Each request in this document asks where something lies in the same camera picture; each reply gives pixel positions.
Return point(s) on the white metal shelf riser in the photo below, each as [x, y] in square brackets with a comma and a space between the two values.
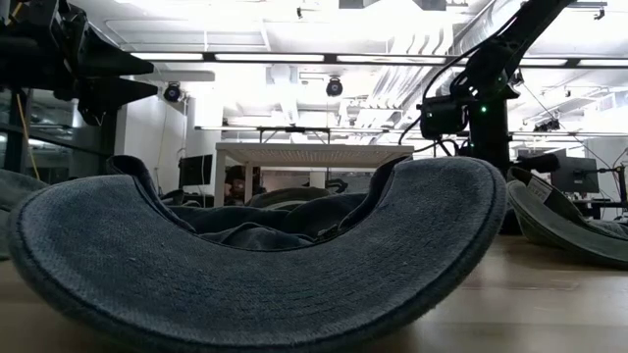
[314, 154]

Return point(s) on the black background robot arm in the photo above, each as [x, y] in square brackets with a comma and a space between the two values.
[338, 185]

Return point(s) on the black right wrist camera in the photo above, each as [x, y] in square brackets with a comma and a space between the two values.
[441, 117]

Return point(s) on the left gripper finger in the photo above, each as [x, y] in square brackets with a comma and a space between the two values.
[113, 93]
[108, 59]

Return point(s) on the green baseball cap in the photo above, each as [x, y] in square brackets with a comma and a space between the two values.
[289, 195]
[554, 230]
[15, 196]

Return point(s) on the black ceiling spotlight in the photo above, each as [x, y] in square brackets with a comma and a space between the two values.
[172, 93]
[334, 87]

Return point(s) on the silver ventilation duct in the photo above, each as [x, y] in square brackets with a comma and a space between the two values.
[473, 29]

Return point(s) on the black computer monitor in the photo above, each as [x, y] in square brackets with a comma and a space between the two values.
[579, 176]
[195, 170]

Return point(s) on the long ceiling light strip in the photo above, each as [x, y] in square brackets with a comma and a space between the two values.
[270, 57]

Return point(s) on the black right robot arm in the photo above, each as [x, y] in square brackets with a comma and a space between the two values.
[520, 34]

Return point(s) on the black spotlight cluster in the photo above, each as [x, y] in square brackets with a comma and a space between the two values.
[547, 126]

